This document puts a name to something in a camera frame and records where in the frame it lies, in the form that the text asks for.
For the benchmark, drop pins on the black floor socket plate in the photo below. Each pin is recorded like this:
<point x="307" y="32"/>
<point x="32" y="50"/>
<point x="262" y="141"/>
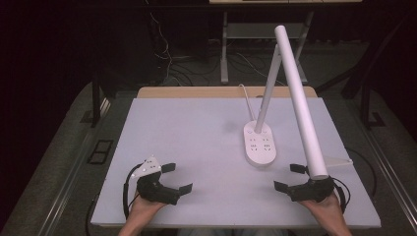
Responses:
<point x="100" y="151"/>

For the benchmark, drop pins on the person's right hand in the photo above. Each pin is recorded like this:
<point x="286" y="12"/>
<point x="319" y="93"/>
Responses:
<point x="324" y="208"/>

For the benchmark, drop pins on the white table mat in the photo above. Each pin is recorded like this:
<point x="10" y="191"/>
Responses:
<point x="203" y="157"/>

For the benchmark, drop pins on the black stand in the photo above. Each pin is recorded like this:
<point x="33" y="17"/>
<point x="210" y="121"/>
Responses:
<point x="96" y="98"/>
<point x="370" y="85"/>

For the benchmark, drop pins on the person's left hand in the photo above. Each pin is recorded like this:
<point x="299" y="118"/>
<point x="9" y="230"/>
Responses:
<point x="144" y="208"/>

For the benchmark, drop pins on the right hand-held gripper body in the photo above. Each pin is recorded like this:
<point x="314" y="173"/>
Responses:
<point x="311" y="191"/>

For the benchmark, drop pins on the grey metal stand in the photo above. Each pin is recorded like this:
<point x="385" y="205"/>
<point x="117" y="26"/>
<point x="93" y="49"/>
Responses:
<point x="262" y="31"/>

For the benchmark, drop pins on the white desk lamp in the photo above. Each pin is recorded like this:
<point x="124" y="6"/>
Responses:
<point x="260" y="147"/>

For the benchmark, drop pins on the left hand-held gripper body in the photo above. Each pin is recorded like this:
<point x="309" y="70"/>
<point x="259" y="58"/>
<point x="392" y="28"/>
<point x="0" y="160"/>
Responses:
<point x="157" y="193"/>

